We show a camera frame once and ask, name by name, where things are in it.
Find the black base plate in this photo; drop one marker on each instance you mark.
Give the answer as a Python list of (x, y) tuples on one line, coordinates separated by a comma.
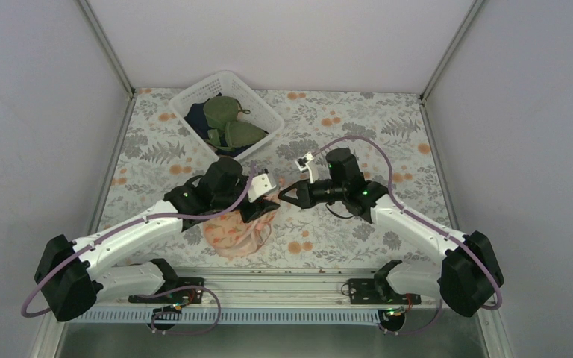
[(369, 291), (182, 291)]

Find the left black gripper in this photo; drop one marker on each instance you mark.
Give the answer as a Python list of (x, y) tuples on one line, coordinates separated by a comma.
[(260, 207)]

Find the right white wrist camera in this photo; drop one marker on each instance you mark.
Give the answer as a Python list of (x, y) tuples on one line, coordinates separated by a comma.
[(305, 164)]

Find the white slotted cable duct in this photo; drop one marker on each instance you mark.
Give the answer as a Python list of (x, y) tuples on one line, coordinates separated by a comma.
[(143, 315)]

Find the white plastic basket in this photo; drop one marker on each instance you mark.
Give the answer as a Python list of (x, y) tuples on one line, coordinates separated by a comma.
[(226, 83)]

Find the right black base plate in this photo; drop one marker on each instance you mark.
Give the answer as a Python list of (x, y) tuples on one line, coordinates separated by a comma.
[(369, 291)]

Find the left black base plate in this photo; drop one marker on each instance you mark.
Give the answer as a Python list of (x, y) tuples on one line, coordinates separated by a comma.
[(182, 291)]

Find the peach floral mesh laundry bag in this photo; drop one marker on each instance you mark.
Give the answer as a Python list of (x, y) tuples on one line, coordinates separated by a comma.
[(230, 237)]

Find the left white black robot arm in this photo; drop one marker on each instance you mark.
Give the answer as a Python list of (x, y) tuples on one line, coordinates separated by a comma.
[(74, 275)]

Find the dark navy garment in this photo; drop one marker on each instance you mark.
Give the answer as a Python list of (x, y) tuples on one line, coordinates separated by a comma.
[(196, 119)]

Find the green bra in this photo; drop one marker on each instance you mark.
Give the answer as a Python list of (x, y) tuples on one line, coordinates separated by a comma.
[(228, 132)]

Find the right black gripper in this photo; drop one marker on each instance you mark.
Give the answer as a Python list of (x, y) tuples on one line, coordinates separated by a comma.
[(305, 200)]

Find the aluminium rail frame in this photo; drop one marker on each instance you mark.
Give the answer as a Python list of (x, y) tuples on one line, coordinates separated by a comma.
[(245, 287)]

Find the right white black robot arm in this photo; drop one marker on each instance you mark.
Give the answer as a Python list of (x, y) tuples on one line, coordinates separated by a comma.
[(468, 274)]

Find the floral patterned table mat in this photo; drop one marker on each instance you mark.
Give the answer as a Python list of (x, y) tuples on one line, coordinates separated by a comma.
[(386, 132)]

